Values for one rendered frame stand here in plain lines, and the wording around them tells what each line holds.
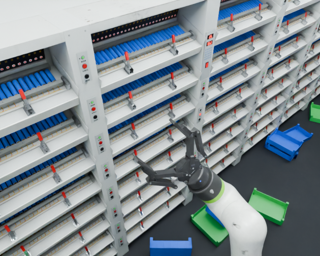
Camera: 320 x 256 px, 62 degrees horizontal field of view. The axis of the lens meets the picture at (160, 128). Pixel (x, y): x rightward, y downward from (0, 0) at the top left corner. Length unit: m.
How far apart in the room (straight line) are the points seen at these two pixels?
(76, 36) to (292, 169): 2.50
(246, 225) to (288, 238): 1.74
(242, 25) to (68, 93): 1.09
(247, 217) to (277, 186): 2.01
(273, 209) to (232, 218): 1.82
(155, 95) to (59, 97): 0.50
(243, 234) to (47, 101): 0.80
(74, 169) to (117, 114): 0.33
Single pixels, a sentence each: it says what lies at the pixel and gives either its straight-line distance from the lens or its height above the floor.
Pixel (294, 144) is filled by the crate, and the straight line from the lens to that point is 3.16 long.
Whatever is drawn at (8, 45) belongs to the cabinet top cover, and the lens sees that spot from 0.93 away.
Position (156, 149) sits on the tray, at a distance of 1.63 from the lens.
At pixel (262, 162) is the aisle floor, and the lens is 2.95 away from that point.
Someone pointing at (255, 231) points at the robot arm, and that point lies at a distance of 0.81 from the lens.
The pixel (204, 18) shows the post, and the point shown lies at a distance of 1.40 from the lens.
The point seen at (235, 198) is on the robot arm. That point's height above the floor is 1.39.
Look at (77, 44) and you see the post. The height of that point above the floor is 1.69.
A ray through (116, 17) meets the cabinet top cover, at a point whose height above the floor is 1.75.
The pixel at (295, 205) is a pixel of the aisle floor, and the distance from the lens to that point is 2.74.
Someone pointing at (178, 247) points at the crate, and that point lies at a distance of 2.07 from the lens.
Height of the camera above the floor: 2.09
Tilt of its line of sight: 42 degrees down
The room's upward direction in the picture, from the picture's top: straight up
